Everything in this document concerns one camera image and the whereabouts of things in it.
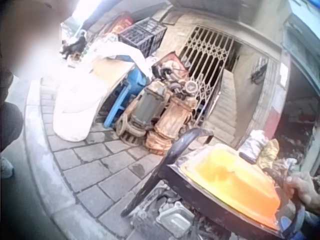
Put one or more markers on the person's right hand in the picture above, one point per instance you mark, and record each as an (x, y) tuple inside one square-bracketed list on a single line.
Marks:
[(306, 190)]

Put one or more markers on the person's right fingers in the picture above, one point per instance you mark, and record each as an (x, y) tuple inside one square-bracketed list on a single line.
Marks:
[(291, 186)]

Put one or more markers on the yellow plastic bag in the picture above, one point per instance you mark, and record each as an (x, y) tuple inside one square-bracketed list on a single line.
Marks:
[(268, 153)]

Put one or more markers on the concrete staircase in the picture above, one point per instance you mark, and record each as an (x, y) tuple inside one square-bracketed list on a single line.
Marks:
[(226, 105)]

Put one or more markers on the silver metal engine cover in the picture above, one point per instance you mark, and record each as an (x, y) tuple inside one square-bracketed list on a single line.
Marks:
[(175, 218)]

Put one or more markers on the rusty orange pump motor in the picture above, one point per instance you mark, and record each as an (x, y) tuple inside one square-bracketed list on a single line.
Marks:
[(170, 120)]

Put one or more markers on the folding metal lattice gate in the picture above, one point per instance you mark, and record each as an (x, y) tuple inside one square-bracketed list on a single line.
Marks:
[(207, 70)]

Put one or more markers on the heap of machine parts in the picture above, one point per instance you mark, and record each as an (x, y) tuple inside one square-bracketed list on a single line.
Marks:
[(172, 72)]

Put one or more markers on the grey electric pump motor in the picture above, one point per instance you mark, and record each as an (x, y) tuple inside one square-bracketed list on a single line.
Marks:
[(145, 105)]

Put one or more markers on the black plastic crate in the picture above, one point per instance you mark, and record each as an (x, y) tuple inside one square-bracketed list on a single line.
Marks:
[(143, 36)]

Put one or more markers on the wooden board table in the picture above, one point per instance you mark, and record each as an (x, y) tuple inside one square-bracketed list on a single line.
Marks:
[(112, 72)]

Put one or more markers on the large white sack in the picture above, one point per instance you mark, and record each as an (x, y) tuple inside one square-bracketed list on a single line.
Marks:
[(75, 100)]

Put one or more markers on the red plastic crate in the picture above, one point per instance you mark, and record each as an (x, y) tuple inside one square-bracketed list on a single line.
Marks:
[(122, 25)]

